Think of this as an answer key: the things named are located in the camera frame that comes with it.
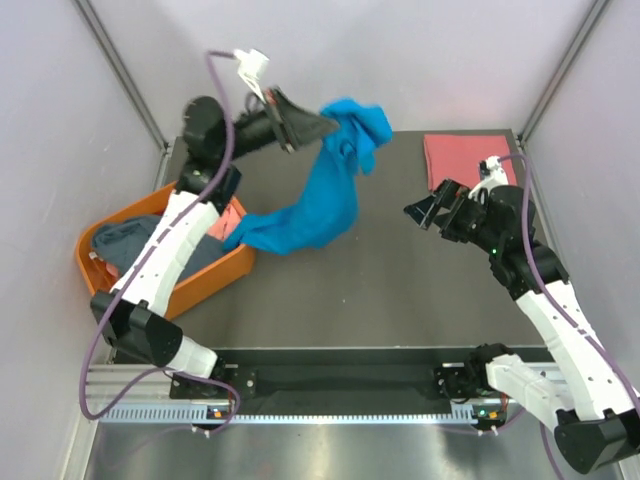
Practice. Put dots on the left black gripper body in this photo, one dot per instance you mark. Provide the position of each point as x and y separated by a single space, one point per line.
273 102

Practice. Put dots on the right aluminium frame post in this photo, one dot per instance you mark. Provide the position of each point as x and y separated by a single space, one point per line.
578 41

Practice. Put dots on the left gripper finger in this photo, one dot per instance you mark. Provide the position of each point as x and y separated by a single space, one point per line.
291 112
302 132

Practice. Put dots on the aluminium frame post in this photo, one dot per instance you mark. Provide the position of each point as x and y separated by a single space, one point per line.
91 18
578 41

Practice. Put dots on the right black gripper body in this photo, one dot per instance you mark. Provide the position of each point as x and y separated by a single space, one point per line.
465 221

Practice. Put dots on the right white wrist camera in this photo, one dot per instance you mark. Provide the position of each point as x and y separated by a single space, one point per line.
492 175

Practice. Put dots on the light pink t shirt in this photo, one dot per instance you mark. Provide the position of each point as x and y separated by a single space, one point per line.
228 221

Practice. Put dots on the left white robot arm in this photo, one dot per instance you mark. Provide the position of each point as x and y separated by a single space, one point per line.
132 314

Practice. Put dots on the left aluminium frame post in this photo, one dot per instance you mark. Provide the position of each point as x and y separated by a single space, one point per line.
91 18

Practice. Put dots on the grey t shirt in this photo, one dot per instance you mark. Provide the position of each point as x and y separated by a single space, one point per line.
118 244

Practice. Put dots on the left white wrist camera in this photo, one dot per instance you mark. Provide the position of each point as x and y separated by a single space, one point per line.
251 66

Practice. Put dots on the folded pink t shirt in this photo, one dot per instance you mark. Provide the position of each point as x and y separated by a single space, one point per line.
458 157

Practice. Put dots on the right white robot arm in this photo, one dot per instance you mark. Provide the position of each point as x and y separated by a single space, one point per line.
594 417

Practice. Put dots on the orange plastic basket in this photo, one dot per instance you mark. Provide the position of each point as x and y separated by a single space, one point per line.
187 293

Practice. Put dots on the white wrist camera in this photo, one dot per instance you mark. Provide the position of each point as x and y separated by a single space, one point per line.
251 66
492 175

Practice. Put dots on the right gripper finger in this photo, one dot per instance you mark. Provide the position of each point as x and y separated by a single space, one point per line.
428 206
424 222

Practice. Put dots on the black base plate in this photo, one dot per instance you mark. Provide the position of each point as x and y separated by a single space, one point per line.
351 381

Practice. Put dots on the blue t shirt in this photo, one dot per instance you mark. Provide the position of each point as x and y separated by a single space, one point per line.
328 205

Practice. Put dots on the aluminium rail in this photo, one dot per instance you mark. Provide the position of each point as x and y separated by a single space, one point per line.
105 382

